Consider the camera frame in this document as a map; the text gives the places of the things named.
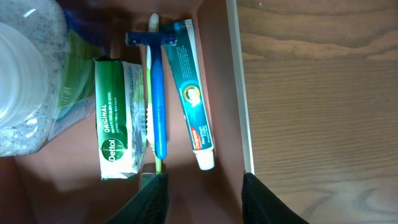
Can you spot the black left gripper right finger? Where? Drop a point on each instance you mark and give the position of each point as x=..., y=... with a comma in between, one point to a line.
x=261, y=206

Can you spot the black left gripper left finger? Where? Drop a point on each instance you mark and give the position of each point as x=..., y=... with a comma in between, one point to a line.
x=148, y=206

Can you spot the green and white soap box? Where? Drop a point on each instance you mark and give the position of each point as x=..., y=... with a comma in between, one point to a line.
x=120, y=117

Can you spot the green and red toothpaste tube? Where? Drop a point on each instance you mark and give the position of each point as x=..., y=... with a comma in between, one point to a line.
x=183, y=61

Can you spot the blue disposable razor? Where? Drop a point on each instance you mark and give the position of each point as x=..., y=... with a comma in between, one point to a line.
x=158, y=87

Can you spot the green and white toothbrush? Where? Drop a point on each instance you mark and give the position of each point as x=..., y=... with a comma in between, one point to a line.
x=150, y=124

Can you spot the clear and blue pump bottle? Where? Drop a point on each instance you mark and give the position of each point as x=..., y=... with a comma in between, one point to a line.
x=33, y=58

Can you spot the white Pantene tube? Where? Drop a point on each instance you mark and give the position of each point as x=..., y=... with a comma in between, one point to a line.
x=76, y=89

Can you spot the white box with pink interior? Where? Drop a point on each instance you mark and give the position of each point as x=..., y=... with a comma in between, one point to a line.
x=61, y=183

